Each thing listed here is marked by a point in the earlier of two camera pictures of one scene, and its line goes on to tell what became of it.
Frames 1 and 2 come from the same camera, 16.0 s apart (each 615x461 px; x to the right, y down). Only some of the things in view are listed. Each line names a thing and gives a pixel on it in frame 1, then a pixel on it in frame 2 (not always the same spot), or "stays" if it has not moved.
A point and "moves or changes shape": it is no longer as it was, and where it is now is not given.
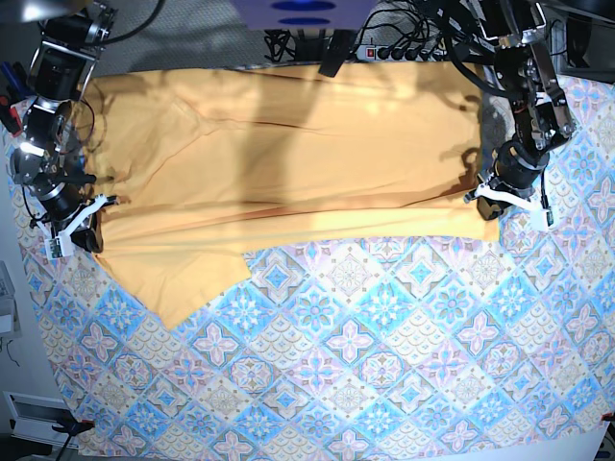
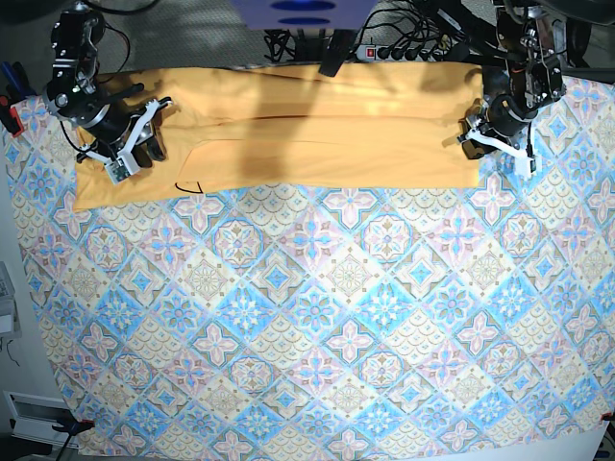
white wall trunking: (34, 417) stays
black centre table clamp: (338, 50) stays
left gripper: (80, 225) → (124, 143)
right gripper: (492, 198) → (502, 127)
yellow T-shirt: (190, 169) moves or changes shape
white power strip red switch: (381, 53) stays
